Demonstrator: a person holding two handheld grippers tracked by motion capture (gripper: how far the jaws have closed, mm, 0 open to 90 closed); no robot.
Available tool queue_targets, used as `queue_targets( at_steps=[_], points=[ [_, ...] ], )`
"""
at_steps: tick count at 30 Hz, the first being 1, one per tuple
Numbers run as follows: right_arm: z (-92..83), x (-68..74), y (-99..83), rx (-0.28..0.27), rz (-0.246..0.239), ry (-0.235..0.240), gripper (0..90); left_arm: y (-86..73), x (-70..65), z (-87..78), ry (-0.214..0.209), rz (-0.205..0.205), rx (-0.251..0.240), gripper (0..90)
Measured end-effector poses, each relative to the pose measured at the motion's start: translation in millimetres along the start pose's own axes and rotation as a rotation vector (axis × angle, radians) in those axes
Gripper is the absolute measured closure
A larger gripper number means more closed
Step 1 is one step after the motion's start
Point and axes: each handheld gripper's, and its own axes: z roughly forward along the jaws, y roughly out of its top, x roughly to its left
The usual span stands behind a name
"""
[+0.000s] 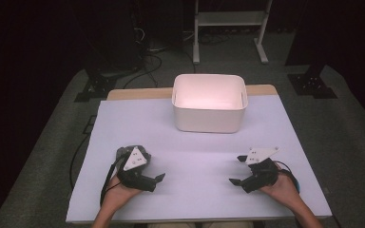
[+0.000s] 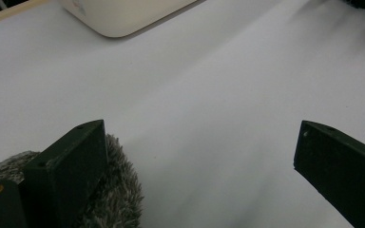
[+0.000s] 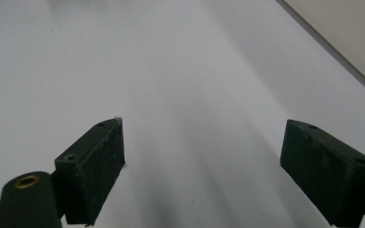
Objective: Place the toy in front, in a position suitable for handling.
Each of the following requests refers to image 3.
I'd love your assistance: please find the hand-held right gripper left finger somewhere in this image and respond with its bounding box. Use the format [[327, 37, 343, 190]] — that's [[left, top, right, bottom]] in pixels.
[[54, 117, 126, 227]]

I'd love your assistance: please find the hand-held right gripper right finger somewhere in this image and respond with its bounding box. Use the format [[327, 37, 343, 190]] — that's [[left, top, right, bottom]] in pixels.
[[279, 119, 365, 228]]

